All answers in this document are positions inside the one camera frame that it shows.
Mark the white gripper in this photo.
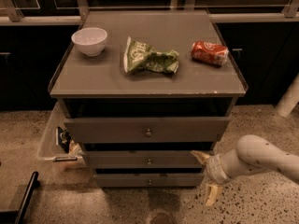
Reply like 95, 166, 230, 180
191, 150, 231, 206

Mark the grey bottom drawer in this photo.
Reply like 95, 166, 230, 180
94, 173, 204, 188

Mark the grey drawer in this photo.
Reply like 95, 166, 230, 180
64, 117, 229, 143
82, 150, 202, 169
94, 173, 204, 188

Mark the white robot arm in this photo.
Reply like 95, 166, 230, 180
191, 134, 299, 207

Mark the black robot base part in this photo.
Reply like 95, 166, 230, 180
0, 171, 40, 224

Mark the grey top drawer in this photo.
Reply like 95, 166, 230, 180
64, 117, 229, 143

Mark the grey drawer cabinet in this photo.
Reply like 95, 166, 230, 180
50, 10, 247, 176

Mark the grey middle drawer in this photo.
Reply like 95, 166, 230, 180
82, 150, 202, 169

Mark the red soda can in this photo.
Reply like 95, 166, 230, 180
191, 41, 229, 66

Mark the green crumpled chip bag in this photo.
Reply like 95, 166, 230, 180
123, 37, 179, 74

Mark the dark snack package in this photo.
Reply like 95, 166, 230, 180
56, 127, 71, 153

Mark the clear plastic bin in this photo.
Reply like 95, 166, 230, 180
36, 103, 86, 170

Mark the white bowl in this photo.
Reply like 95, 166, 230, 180
71, 27, 107, 57

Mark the metal railing frame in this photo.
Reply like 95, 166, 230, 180
0, 0, 299, 26

